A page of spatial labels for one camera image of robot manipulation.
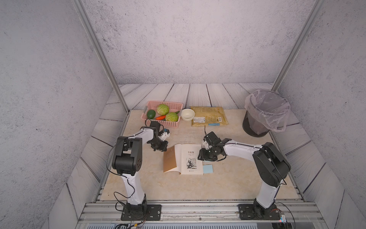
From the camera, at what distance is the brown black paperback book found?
0.86 m

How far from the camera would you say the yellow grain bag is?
1133 millimetres

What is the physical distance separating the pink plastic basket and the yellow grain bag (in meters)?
0.12

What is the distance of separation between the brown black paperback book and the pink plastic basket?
0.19 m

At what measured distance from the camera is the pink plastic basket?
1088 mm
